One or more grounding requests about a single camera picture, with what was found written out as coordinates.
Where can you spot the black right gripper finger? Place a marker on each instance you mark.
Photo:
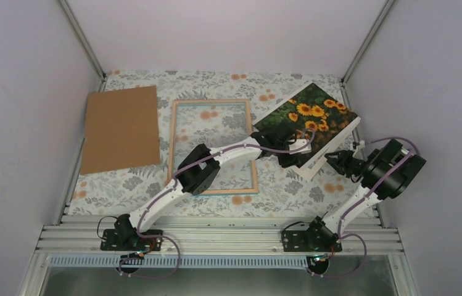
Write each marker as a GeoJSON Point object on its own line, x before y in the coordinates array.
{"type": "Point", "coordinates": [341, 167]}
{"type": "Point", "coordinates": [339, 156]}

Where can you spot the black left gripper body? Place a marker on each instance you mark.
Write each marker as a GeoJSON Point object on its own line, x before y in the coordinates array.
{"type": "Point", "coordinates": [286, 163]}

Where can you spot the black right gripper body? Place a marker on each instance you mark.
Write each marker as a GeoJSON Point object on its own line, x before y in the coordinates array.
{"type": "Point", "coordinates": [354, 168]}

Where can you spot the white mat board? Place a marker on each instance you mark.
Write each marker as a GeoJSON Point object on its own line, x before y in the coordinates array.
{"type": "Point", "coordinates": [320, 163]}

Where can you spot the sunflower photo print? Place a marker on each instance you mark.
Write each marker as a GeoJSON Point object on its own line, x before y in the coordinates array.
{"type": "Point", "coordinates": [316, 114]}

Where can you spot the teal wooden picture frame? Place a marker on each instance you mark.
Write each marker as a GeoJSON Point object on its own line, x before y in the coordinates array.
{"type": "Point", "coordinates": [251, 179]}

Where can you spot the brown cardboard backing board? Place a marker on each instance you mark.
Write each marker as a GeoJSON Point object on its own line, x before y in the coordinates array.
{"type": "Point", "coordinates": [121, 130]}

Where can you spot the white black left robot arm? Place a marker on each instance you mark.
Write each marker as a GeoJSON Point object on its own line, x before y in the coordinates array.
{"type": "Point", "coordinates": [197, 172]}

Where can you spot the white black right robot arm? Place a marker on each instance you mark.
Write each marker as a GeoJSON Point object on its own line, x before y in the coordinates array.
{"type": "Point", "coordinates": [386, 173]}

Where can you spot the floral patterned tablecloth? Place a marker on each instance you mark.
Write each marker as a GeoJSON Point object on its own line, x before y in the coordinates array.
{"type": "Point", "coordinates": [281, 192]}

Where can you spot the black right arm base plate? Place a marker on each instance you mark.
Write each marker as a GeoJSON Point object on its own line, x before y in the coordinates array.
{"type": "Point", "coordinates": [305, 241]}

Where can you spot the right aluminium corner post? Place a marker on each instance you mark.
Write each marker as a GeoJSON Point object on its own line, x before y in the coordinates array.
{"type": "Point", "coordinates": [368, 40]}

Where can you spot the aluminium corner post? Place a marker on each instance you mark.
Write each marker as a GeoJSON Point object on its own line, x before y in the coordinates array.
{"type": "Point", "coordinates": [82, 39]}
{"type": "Point", "coordinates": [368, 40]}

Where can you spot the left aluminium corner post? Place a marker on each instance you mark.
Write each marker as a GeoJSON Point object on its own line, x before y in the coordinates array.
{"type": "Point", "coordinates": [82, 39]}

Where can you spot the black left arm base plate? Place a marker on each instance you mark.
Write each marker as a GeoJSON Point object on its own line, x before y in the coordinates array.
{"type": "Point", "coordinates": [112, 241]}

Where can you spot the grey slotted cable duct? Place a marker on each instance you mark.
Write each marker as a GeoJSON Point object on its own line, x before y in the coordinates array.
{"type": "Point", "coordinates": [185, 261]}

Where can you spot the aluminium mounting rail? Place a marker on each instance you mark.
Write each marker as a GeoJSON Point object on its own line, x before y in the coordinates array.
{"type": "Point", "coordinates": [215, 240]}

